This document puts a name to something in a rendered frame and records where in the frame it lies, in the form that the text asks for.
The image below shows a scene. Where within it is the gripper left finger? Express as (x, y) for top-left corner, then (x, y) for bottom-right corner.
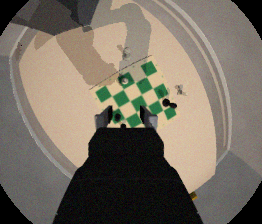
(94, 105), (113, 130)

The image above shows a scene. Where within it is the green and cream chessboard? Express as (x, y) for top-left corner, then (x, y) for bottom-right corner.
(89, 55), (181, 131)

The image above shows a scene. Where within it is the white pawn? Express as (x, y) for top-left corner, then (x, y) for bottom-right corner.
(122, 78), (128, 84)

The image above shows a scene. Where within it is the white chess king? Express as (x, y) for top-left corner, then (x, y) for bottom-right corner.
(123, 47), (131, 61)

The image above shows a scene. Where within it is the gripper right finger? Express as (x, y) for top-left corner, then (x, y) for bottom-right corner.
(140, 105), (158, 130)

